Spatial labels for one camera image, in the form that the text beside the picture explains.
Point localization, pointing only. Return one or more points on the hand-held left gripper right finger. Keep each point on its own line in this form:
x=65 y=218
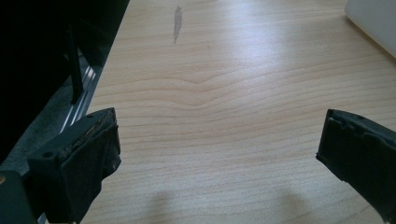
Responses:
x=358 y=152

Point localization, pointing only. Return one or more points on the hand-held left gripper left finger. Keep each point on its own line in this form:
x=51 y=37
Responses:
x=77 y=168

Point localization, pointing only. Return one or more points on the black stand leg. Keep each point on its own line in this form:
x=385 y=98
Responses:
x=74 y=67

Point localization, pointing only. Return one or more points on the white container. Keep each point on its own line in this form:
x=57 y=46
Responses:
x=375 y=21

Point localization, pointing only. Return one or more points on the silver metal rail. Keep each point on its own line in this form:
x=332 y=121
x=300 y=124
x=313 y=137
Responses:
x=79 y=99

